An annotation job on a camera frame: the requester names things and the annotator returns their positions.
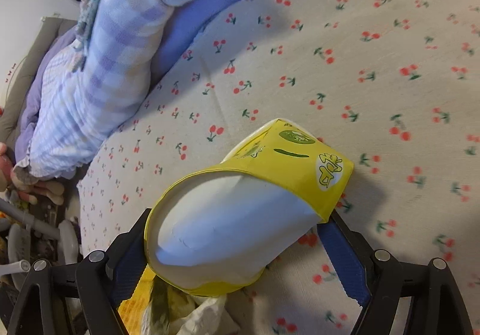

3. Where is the folded striped cloth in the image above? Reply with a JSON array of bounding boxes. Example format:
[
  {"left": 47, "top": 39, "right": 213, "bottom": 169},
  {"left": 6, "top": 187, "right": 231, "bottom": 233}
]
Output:
[{"left": 72, "top": 0, "right": 101, "bottom": 72}]

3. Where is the grey bed headboard cushion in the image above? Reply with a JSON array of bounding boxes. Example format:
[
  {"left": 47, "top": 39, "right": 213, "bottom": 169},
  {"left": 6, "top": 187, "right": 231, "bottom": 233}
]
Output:
[{"left": 1, "top": 17, "right": 77, "bottom": 148}]

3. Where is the pink plush monkey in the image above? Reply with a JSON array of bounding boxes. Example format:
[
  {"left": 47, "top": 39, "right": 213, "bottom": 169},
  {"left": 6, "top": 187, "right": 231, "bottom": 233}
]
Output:
[{"left": 1, "top": 142, "right": 65, "bottom": 206}]

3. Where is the cherry print tablecloth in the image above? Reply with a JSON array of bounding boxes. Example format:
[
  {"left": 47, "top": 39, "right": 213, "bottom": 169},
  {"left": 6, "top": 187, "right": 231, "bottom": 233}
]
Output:
[{"left": 79, "top": 0, "right": 479, "bottom": 328}]

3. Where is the white paper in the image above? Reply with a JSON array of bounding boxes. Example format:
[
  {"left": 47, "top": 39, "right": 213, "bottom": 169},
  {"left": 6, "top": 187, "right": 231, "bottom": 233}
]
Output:
[{"left": 170, "top": 295, "right": 240, "bottom": 335}]

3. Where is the yellow snack wrapper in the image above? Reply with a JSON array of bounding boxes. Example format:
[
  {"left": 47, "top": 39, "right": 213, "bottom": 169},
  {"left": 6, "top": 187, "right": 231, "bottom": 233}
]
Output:
[{"left": 118, "top": 267, "right": 198, "bottom": 334}]

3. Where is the checked blue duvet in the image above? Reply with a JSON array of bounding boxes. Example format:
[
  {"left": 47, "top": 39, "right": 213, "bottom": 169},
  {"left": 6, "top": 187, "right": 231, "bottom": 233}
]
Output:
[{"left": 15, "top": 0, "right": 192, "bottom": 180}]

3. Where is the yellow paper cup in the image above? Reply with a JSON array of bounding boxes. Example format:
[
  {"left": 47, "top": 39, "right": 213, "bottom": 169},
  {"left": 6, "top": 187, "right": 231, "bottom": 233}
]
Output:
[{"left": 144, "top": 119, "right": 354, "bottom": 297}]

